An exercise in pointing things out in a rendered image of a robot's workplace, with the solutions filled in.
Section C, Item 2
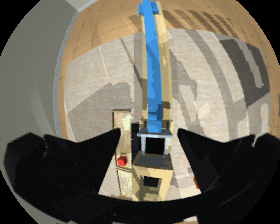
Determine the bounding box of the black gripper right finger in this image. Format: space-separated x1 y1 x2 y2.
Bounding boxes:
177 128 256 193

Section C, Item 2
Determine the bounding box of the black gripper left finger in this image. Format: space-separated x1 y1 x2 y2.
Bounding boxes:
44 128 120 194

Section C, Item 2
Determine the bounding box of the long blue bar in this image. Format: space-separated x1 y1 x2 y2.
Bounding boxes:
137 0 173 168

